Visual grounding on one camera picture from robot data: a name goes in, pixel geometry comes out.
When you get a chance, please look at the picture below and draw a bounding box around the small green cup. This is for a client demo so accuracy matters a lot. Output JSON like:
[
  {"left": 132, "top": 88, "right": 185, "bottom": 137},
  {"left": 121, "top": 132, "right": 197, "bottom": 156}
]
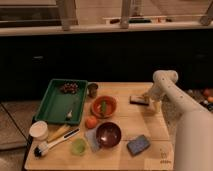
[{"left": 70, "top": 138, "right": 87, "bottom": 156}]

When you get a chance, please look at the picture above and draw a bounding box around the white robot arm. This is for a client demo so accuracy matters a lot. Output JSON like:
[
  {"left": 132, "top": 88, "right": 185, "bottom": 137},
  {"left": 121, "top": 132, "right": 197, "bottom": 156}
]
[{"left": 146, "top": 70, "right": 213, "bottom": 171}]

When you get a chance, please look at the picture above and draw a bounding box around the bunch of dark grapes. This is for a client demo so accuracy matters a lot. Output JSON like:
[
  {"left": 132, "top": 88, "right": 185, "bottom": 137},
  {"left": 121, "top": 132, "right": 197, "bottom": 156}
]
[{"left": 60, "top": 83, "right": 78, "bottom": 94}]

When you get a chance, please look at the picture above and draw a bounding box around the dark red bowl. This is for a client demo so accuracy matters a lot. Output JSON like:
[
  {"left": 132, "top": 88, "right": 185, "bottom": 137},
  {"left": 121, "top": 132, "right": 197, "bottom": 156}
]
[{"left": 95, "top": 122, "right": 122, "bottom": 148}]

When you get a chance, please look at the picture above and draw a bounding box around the yellow banana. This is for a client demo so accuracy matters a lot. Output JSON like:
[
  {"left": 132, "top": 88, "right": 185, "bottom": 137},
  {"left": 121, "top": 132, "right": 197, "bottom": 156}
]
[{"left": 47, "top": 125, "right": 70, "bottom": 142}]

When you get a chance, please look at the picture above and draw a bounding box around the green plastic tray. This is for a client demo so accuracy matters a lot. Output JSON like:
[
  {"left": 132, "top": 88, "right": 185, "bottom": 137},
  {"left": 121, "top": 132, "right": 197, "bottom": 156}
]
[{"left": 35, "top": 79, "right": 88, "bottom": 125}]

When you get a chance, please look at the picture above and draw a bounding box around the green pepper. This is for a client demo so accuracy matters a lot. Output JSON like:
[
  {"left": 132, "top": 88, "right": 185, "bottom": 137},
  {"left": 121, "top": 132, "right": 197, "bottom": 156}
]
[{"left": 101, "top": 101, "right": 107, "bottom": 116}]

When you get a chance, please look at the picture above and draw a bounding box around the orange tangerine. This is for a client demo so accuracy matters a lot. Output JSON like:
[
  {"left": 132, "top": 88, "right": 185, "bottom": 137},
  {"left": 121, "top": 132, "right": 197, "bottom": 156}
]
[{"left": 85, "top": 116, "right": 98, "bottom": 129}]

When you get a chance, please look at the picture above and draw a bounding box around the orange bowl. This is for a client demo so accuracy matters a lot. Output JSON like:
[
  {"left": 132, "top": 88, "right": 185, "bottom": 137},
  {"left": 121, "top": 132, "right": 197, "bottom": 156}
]
[{"left": 91, "top": 96, "right": 117, "bottom": 119}]

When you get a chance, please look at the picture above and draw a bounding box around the garlic bulb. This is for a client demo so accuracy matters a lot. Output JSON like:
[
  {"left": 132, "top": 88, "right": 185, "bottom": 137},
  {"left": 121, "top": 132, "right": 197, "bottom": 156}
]
[{"left": 66, "top": 110, "right": 73, "bottom": 120}]

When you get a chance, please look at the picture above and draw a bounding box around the white round container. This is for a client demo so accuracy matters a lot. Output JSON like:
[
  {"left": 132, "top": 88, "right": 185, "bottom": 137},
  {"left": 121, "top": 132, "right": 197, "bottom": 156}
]
[{"left": 29, "top": 121, "right": 49, "bottom": 140}]

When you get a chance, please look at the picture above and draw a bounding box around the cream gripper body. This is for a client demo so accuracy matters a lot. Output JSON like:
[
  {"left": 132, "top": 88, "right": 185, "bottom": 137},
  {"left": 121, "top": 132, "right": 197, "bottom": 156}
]
[{"left": 142, "top": 93, "right": 160, "bottom": 113}]

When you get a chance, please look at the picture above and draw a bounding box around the blue grey cloth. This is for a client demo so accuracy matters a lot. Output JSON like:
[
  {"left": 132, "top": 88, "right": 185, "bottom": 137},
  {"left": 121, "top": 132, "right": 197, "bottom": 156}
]
[{"left": 85, "top": 129, "right": 100, "bottom": 152}]

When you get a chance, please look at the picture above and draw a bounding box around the blue sponge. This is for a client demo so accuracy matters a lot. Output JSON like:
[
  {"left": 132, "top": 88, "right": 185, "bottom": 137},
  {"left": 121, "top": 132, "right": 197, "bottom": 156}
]
[{"left": 127, "top": 135, "right": 150, "bottom": 156}]

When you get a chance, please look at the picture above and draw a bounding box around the black whiteboard eraser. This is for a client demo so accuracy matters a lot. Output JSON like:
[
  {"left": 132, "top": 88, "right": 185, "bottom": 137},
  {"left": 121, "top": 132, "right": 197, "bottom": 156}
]
[{"left": 130, "top": 95, "right": 149, "bottom": 105}]

